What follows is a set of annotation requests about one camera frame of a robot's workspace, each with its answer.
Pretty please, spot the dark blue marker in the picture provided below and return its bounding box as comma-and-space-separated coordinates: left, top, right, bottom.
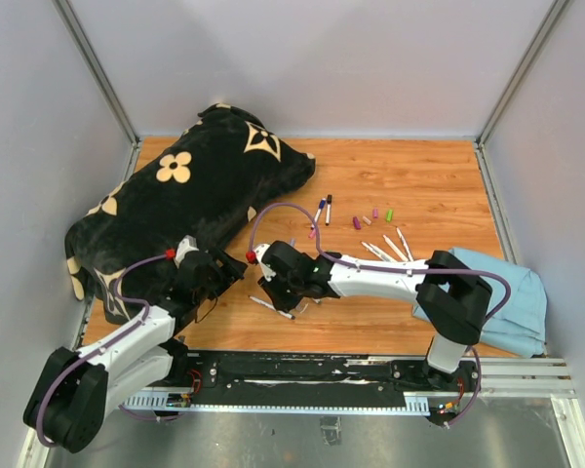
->
248, 295, 295, 320

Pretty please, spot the magenta cap marker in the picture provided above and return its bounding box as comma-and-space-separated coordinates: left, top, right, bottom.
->
362, 242, 396, 262

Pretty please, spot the black cap whiteboard marker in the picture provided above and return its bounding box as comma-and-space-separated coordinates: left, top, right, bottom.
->
325, 194, 332, 226

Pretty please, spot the light green marker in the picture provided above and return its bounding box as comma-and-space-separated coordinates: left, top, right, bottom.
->
396, 226, 414, 261

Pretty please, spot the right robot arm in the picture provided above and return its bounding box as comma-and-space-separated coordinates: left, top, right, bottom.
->
248, 241, 492, 390

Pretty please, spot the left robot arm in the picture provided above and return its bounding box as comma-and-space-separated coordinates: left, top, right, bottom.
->
22, 247, 247, 453

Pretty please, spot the black floral plush blanket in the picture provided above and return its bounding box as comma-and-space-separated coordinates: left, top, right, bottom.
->
64, 103, 316, 325

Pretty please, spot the blue cap whiteboard marker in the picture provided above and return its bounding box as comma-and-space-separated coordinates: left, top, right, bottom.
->
311, 198, 327, 231

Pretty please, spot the light blue cloth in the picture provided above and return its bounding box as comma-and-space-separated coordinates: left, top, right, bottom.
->
411, 246, 549, 359

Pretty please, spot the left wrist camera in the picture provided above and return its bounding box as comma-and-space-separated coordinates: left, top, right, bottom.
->
174, 235, 199, 266

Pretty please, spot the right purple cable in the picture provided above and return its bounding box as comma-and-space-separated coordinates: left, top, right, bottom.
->
249, 202, 511, 430

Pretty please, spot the purple cable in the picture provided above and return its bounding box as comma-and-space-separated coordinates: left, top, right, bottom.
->
249, 202, 511, 430
35, 251, 176, 449

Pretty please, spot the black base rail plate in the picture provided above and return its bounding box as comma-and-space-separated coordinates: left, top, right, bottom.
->
131, 348, 483, 405

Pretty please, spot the slotted cable duct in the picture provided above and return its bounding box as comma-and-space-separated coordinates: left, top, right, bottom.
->
123, 385, 430, 416

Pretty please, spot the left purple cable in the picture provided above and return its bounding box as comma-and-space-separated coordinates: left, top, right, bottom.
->
35, 251, 176, 449

